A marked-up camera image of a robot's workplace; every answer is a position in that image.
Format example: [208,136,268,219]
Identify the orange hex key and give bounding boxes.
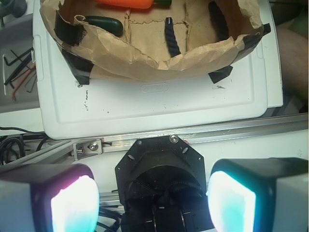
[11,63,36,101]

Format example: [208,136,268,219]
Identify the dark blue rope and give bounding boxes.
[164,1,229,58]

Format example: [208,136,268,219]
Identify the dark green toy cucumber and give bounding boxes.
[84,16,124,36]

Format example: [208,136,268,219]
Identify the orange toy carrot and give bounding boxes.
[97,0,154,9]

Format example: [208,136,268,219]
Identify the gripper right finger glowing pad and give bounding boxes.
[208,158,309,232]

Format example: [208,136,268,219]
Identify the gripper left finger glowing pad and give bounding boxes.
[0,164,99,232]

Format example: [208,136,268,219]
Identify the aluminium frame rail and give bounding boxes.
[0,113,309,170]

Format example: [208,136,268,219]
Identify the brown paper bag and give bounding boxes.
[39,0,265,82]

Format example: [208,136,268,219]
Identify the silver angle bracket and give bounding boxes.
[72,139,103,161]

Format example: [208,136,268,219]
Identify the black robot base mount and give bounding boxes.
[115,135,213,232]

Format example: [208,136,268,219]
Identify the black floor cables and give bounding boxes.
[0,126,49,167]

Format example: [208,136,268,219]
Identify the black hex key set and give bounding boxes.
[3,47,34,86]

